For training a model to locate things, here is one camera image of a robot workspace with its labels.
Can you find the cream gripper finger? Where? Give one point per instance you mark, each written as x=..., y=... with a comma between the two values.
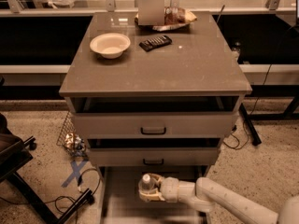
x=157, y=179
x=155, y=196

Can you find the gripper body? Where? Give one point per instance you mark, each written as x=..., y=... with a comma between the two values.
x=170, y=188

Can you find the clear plastic water bottle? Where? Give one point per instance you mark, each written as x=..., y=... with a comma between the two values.
x=146, y=184

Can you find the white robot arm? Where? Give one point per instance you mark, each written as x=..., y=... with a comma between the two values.
x=205, y=193

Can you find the bottom drawer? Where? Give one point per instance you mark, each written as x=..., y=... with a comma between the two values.
x=122, y=205

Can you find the drawer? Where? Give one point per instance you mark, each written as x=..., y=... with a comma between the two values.
x=156, y=117
x=122, y=205
x=154, y=151

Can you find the middle drawer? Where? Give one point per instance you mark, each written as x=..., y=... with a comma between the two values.
x=154, y=151

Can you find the grey drawer cabinet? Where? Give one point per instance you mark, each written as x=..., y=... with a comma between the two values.
x=197, y=63

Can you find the top drawer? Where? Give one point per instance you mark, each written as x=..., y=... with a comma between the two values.
x=156, y=117

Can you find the blue tape cross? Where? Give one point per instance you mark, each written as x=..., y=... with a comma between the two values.
x=76, y=167

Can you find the crumpled foil wrapper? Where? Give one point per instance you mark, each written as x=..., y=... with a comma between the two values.
x=74, y=145

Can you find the black table leg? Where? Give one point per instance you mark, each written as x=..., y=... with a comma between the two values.
x=255, y=137

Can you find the black candy bar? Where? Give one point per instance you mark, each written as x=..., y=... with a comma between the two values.
x=155, y=43

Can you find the white paper bowl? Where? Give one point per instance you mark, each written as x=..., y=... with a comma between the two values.
x=111, y=45

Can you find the brown chip bag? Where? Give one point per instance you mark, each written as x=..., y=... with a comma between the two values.
x=164, y=18

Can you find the wire mesh basket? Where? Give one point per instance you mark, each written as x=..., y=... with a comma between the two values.
x=67, y=127

